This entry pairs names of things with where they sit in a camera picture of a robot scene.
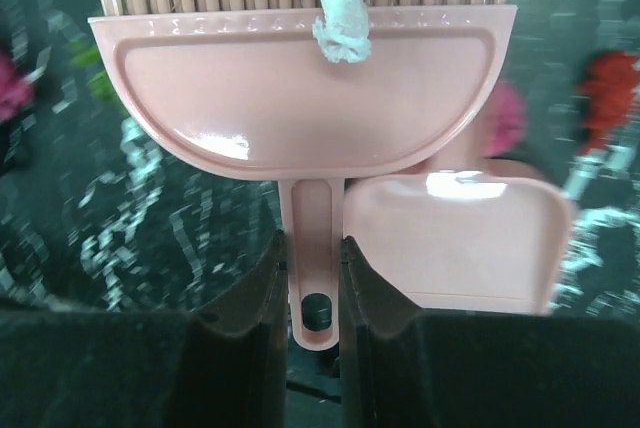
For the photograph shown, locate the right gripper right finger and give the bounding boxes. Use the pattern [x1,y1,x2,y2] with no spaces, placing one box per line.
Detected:
[339,238,639,427]

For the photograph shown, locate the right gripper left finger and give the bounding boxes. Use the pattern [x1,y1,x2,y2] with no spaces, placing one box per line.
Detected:
[1,233,288,427]

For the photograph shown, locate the pink plastic dustpan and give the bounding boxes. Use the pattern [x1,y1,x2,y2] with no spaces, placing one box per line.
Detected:
[344,159,575,314]

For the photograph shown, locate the pink hand brush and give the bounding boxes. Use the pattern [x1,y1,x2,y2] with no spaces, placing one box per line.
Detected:
[90,0,516,351]

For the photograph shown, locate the magenta paper scrap right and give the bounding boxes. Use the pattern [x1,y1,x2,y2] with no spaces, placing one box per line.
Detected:
[485,80,527,157]

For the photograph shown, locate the magenta paper scrap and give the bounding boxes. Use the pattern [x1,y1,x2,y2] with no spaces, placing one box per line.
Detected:
[485,80,527,157]
[0,51,34,122]

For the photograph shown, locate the magenta paper scrap lower left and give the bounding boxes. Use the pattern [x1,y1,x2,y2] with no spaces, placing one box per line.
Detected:
[0,51,34,122]

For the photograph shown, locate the green paper scrap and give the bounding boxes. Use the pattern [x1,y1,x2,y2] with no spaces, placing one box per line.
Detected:
[67,41,120,104]

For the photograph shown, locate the red paper scrap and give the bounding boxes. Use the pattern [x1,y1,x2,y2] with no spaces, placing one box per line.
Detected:
[578,50,639,156]

